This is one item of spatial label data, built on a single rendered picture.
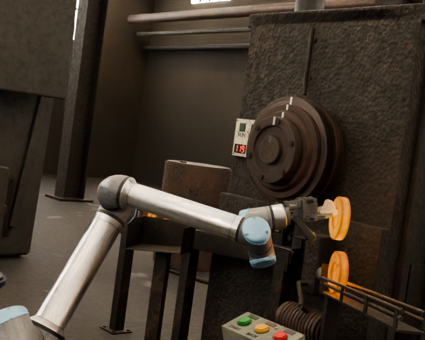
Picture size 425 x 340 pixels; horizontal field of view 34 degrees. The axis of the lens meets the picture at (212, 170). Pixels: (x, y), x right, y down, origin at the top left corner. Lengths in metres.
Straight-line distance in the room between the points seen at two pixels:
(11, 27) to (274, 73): 2.34
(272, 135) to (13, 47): 2.61
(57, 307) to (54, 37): 3.10
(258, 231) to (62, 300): 0.73
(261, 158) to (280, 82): 0.47
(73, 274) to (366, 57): 1.46
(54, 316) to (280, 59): 1.58
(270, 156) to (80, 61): 6.95
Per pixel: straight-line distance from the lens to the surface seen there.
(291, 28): 3.30
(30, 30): 5.19
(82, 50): 9.72
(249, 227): 2.30
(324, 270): 2.69
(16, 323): 2.33
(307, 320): 2.71
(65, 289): 2.52
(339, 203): 2.55
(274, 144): 2.92
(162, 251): 3.14
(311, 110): 2.93
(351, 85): 3.01
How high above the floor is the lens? 1.14
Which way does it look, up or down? 3 degrees down
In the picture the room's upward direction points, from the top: 8 degrees clockwise
